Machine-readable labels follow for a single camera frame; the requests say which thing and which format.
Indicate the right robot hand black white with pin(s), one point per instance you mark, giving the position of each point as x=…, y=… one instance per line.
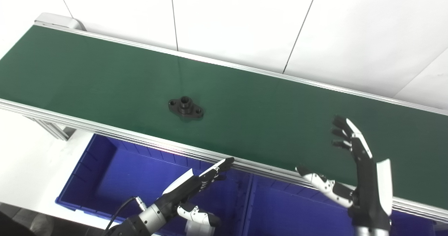
x=367, y=190

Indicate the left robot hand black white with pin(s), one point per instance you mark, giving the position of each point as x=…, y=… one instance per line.
x=182, y=190

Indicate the black flange part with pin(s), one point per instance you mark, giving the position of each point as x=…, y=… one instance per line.
x=185, y=109

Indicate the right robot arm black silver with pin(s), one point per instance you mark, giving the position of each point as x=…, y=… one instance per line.
x=371, y=233

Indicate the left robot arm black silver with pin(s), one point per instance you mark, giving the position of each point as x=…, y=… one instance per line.
x=145, y=220

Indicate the blue plastic bin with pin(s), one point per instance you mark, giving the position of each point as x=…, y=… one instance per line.
x=115, y=176
x=290, y=211

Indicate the aluminium conveyor support leg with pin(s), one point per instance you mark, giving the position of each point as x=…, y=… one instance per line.
x=52, y=129

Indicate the green conveyor belt aluminium frame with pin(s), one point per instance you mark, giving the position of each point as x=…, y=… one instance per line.
x=105, y=75

